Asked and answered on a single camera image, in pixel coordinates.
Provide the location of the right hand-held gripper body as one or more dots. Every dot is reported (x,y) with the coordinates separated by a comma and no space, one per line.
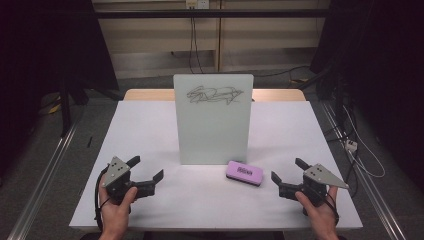
(320,178)

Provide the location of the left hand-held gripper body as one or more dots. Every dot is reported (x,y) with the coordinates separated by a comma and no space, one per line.
(115,171)

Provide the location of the purple whiteboard eraser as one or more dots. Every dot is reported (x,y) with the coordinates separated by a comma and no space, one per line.
(245,171)

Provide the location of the glass whiteboard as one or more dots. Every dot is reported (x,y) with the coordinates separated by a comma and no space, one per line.
(213,133)

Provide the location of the person's right hand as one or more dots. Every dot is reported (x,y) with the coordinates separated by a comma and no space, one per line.
(320,220)

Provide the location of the person's left hand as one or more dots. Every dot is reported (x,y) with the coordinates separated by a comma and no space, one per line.
(115,216)

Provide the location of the black pen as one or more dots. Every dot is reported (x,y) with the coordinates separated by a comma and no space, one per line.
(89,142)

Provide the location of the white plug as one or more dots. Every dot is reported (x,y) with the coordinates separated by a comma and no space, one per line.
(351,145)

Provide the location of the white table cover sheet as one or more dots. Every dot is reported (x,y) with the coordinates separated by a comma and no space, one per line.
(200,206)

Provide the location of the black metal stand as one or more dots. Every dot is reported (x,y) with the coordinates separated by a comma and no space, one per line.
(65,110)

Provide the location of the black curtain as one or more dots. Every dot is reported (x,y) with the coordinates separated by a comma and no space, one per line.
(40,50)
(383,50)

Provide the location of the black horizontal crossbar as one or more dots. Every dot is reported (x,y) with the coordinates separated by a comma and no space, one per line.
(233,13)

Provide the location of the aluminium floor rail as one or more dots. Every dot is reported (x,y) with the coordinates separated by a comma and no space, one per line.
(376,200)
(43,186)

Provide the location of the white wall socket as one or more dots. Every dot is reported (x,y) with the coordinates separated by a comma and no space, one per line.
(197,4)

